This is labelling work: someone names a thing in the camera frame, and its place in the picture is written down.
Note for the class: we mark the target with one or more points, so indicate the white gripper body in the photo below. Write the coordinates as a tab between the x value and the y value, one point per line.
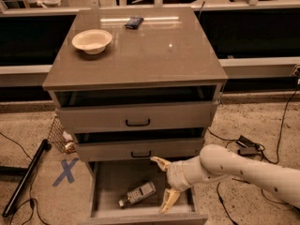
177	175

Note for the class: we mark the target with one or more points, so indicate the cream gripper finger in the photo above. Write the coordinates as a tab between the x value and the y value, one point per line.
162	163
170	197

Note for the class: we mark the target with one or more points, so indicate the clear plastic bottle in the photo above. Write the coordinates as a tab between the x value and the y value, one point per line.
138	194

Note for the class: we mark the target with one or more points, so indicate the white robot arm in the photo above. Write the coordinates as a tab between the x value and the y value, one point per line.
216	162

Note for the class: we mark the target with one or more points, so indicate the top grey drawer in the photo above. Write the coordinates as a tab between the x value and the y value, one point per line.
137	117

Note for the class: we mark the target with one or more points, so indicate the bottom open grey drawer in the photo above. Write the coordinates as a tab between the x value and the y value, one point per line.
113	179

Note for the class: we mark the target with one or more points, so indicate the middle grey drawer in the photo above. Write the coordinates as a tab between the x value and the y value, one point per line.
170	148

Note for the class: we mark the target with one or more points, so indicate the grey drawer cabinet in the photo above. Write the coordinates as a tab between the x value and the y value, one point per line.
167	60

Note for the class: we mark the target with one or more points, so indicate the black power adapter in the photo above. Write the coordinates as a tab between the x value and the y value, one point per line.
247	147

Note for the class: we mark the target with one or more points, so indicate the blue tape cross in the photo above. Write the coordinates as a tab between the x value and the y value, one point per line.
66	173

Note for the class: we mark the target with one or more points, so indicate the black left stand leg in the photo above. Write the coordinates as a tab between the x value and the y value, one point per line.
24	174

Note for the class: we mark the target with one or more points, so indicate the white paper bowl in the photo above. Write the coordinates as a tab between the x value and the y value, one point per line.
92	41

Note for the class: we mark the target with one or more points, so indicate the dark blue snack packet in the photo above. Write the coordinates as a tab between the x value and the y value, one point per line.
134	23

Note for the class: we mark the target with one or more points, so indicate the wire mesh basket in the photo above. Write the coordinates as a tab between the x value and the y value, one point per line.
60	139

